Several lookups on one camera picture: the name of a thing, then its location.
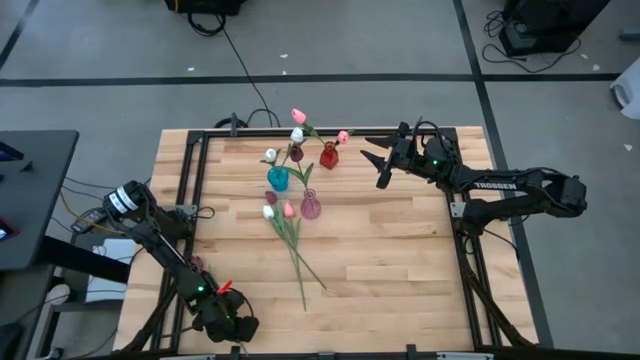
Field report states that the black side desk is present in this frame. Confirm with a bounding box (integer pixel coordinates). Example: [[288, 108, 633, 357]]
[[0, 129, 80, 271]]

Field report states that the black computer cart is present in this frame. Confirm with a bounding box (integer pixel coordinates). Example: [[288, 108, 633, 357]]
[[498, 0, 612, 57]]

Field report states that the white plastic container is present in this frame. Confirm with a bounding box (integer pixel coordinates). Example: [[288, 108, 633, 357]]
[[609, 69, 640, 121]]

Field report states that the white tulip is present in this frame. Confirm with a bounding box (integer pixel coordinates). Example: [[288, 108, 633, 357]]
[[262, 204, 329, 291], [277, 127, 305, 174], [258, 147, 282, 174]]

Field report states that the white plastic box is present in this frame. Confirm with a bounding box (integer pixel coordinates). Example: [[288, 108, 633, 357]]
[[92, 237, 139, 265]]

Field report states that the teal glass vase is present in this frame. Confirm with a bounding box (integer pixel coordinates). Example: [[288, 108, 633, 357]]
[[267, 166, 291, 193]]

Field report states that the black table frame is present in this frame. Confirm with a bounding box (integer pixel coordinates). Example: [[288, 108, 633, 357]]
[[149, 127, 539, 354]]

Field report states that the red glass vase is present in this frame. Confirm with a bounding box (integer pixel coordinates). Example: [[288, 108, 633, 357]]
[[319, 141, 340, 171]]

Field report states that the yellow floor cable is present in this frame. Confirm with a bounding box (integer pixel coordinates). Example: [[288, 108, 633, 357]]
[[58, 189, 129, 237]]

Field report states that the pink tulip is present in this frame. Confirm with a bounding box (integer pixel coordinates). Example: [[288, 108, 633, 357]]
[[291, 108, 331, 149], [328, 128, 356, 150], [282, 201, 307, 301]]

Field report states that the black floor cable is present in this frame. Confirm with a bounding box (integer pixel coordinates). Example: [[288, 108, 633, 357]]
[[219, 27, 281, 129]]

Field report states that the black desk leg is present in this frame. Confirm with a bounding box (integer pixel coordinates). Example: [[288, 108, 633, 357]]
[[37, 234, 132, 285]]

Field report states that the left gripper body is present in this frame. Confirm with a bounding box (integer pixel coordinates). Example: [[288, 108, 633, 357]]
[[207, 304, 260, 344]]

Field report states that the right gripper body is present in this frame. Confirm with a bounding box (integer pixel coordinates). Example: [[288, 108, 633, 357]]
[[375, 122, 432, 190]]

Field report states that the purple glass vase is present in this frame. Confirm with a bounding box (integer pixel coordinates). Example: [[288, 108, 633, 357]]
[[299, 188, 323, 221]]

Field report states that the thick black cable loop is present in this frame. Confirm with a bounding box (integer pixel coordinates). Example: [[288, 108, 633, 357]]
[[214, 115, 250, 130]]

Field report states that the black floor equipment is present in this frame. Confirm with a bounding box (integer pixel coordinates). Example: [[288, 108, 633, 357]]
[[164, 0, 247, 16]]

